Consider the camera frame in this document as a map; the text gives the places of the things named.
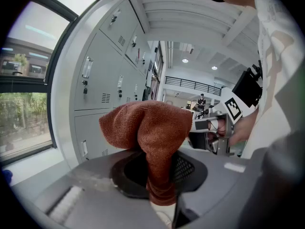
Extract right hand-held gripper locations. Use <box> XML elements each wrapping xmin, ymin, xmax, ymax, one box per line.
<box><xmin>188</xmin><ymin>96</ymin><xmax>244</xmax><ymax>156</ymax></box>

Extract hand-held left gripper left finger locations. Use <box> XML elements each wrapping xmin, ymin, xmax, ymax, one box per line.
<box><xmin>33</xmin><ymin>151</ymin><xmax>167</xmax><ymax>229</ymax></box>

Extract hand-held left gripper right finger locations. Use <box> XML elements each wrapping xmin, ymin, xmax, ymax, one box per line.
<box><xmin>173</xmin><ymin>151</ymin><xmax>263</xmax><ymax>229</ymax></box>

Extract brown cleaning cloth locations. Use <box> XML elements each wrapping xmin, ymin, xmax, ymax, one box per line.
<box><xmin>99</xmin><ymin>100</ymin><xmax>193</xmax><ymax>207</ymax></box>

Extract grey metal locker door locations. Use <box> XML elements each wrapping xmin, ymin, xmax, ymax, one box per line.
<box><xmin>74</xmin><ymin>31</ymin><xmax>124</xmax><ymax>111</ymax></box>

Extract grey metal locker cabinet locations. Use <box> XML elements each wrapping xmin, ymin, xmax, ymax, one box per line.
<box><xmin>50</xmin><ymin>0</ymin><xmax>154</xmax><ymax>169</ymax></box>

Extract person's right forearm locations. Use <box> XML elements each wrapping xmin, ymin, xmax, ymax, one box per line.
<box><xmin>230</xmin><ymin>107</ymin><xmax>260</xmax><ymax>149</ymax></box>

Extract person's right hand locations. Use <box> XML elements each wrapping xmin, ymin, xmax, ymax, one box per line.
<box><xmin>207</xmin><ymin>119</ymin><xmax>226</xmax><ymax>140</ymax></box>

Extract black mezzanine railing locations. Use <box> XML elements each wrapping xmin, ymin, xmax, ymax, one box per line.
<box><xmin>165</xmin><ymin>76</ymin><xmax>223</xmax><ymax>96</ymax></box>

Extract pink hanging clothes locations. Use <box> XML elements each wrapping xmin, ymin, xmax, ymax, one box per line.
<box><xmin>150</xmin><ymin>76</ymin><xmax>160</xmax><ymax>100</ymax></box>

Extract dark green hanging garment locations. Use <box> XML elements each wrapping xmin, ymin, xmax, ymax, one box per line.
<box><xmin>142</xmin><ymin>86</ymin><xmax>151</xmax><ymax>102</ymax></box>

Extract small blue object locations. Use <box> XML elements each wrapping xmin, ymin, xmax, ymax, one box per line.
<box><xmin>1</xmin><ymin>169</ymin><xmax>12</xmax><ymax>186</ymax></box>

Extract person's white printed t-shirt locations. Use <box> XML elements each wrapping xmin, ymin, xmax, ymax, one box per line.
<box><xmin>240</xmin><ymin>0</ymin><xmax>305</xmax><ymax>159</ymax></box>

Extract black-framed window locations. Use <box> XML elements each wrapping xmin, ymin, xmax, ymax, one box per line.
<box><xmin>0</xmin><ymin>0</ymin><xmax>105</xmax><ymax>167</ymax></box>

